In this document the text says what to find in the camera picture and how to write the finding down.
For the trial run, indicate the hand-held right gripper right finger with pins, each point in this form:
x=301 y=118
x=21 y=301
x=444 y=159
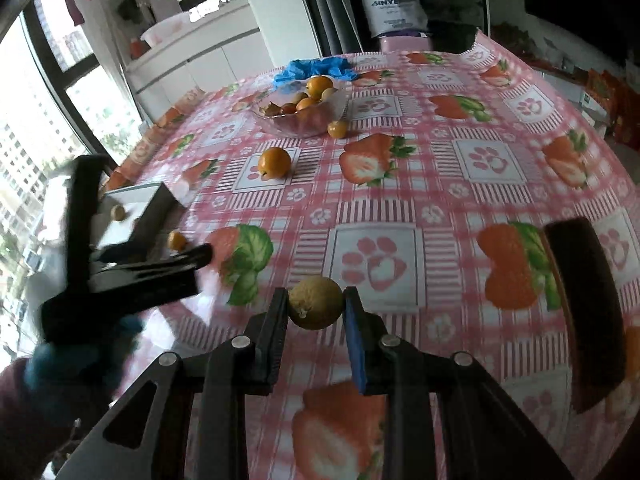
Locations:
x=361 y=350

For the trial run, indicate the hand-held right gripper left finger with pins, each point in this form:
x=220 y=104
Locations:
x=275 y=345

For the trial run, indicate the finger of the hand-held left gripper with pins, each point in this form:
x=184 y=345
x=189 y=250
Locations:
x=82 y=220
x=160 y=272

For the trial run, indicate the brown longan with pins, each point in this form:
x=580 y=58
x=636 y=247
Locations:
x=300 y=97
x=316 y=302
x=117 y=211
x=328 y=93

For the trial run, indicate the yellow kumquat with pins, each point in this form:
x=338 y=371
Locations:
x=176 y=240

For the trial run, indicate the white tray with grey rim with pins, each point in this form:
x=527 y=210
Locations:
x=145 y=210

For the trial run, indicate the clear glass bowl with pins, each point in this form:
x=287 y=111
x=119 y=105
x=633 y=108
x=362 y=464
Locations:
x=280 y=125

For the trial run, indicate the small yellow fruit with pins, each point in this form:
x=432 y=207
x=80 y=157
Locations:
x=337 y=129

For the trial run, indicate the person's left forearm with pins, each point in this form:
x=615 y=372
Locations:
x=30 y=425

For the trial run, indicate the person's left hand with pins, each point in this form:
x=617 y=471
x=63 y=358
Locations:
x=75 y=375

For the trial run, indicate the black framed window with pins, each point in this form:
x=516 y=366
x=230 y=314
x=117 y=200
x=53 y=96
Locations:
x=30 y=160

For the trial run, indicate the pink strawberry print tablecloth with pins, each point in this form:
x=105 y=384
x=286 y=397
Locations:
x=450 y=210

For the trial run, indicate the dry brown fruit husk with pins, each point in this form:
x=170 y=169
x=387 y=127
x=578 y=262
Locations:
x=271 y=108

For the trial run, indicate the white cabinet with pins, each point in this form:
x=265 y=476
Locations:
x=210 y=60

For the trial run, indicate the white basin on cabinet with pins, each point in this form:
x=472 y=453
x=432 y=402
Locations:
x=167 y=27

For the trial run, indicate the small mandarin orange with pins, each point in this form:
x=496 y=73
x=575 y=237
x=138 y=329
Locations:
x=306 y=105

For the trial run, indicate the blue disposable gloves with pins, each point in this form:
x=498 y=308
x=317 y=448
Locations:
x=300 y=69

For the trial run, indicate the purple box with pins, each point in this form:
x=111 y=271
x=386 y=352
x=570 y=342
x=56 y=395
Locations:
x=405 y=42

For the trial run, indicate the grey curtain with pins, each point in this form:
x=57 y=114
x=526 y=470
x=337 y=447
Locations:
x=320 y=5

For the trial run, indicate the white printed bag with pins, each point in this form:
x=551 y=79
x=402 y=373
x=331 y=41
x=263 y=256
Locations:
x=395 y=7

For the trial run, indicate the orange printed packets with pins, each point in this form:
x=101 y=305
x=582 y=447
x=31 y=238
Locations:
x=610 y=105

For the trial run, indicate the black television screen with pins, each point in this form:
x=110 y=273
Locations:
x=575 y=0

